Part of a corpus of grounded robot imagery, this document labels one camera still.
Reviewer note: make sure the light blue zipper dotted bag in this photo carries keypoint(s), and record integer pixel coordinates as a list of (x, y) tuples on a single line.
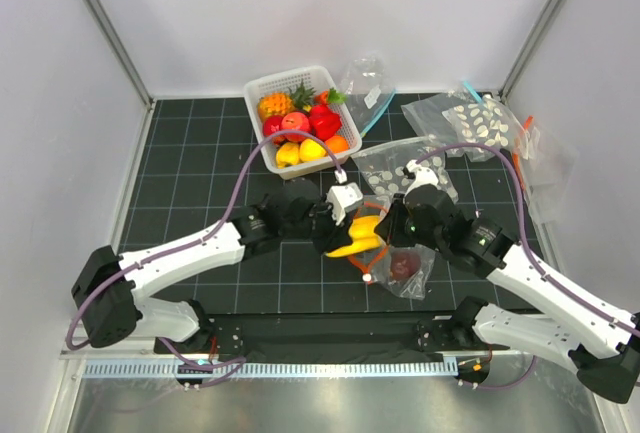
[(462, 116)]

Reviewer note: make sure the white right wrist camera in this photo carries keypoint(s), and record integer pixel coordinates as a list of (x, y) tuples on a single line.
[(419, 176)]

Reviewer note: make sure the red strawberry with leaves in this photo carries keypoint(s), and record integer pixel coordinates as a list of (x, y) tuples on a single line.
[(330, 97)]

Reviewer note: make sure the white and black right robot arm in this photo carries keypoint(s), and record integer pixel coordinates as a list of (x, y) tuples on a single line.
[(589, 337)]

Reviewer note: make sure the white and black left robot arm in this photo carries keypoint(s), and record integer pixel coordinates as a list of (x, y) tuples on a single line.
[(115, 294)]

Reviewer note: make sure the yellow bell pepper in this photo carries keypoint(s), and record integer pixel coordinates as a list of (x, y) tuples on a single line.
[(288, 155)]

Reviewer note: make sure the red bell pepper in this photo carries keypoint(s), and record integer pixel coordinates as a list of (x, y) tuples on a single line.
[(324, 122)]

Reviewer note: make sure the orange zipper bag at right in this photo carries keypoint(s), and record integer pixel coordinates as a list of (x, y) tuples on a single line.
[(544, 166)]

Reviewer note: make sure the yellow banana bunch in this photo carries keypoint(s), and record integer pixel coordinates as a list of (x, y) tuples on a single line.
[(362, 237)]

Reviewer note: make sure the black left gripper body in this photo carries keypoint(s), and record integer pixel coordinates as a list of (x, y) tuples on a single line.
[(319, 225)]

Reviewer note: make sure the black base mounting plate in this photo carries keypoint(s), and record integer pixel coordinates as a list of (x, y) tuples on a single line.
[(335, 338)]

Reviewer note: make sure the orange fruit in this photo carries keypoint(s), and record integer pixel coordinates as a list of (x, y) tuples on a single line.
[(337, 144)]

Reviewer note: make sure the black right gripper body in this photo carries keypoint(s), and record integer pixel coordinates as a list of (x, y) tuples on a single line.
[(425, 238)]

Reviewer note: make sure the aluminium frame post right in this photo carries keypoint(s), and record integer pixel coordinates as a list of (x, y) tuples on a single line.
[(533, 41)]

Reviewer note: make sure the orange zipper clear bag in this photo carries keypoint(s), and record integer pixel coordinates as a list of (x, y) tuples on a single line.
[(374, 266)]

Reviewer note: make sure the black cutting mat with grid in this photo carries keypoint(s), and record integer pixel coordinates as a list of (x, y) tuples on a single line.
[(196, 159)]

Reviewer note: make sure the aluminium frame post left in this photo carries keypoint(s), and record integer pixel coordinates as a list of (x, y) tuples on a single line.
[(107, 29)]

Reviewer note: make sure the slotted white cable duct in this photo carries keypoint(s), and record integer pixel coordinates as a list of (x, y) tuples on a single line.
[(174, 368)]

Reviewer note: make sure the yellow lemon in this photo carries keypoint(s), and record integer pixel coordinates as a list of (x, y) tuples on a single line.
[(310, 150)]

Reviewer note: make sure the dark red plum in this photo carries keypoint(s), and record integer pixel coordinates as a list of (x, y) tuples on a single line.
[(404, 264)]

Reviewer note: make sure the aluminium frame post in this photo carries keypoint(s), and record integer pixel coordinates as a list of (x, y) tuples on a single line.
[(107, 29), (533, 41)]

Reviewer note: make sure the white dotted clear bag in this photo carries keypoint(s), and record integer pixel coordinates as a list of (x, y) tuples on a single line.
[(382, 166)]

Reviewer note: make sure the blue zipper clear bag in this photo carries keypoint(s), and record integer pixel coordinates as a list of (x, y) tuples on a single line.
[(369, 91)]

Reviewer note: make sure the orange toy pineapple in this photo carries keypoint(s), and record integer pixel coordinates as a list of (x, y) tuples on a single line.
[(275, 104)]

